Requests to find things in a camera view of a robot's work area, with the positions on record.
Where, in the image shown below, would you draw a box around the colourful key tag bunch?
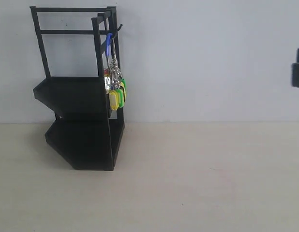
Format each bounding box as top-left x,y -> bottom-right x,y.
104,33 -> 127,111

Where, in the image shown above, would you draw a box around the black metal shelf rack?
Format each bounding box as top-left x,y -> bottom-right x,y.
30,6 -> 125,171

